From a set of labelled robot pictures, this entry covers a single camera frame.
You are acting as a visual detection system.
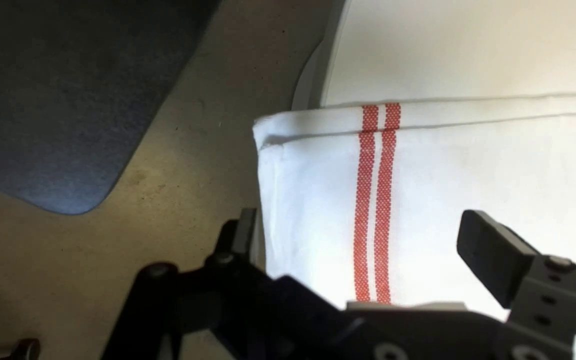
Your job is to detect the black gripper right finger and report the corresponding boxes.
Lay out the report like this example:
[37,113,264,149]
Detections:
[455,210,576,360]

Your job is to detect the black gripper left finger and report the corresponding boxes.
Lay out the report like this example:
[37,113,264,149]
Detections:
[102,210,339,360]

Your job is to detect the white towel red stripes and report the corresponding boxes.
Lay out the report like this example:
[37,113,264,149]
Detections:
[253,96,576,318]

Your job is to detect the round white table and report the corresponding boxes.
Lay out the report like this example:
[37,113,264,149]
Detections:
[291,0,576,111]

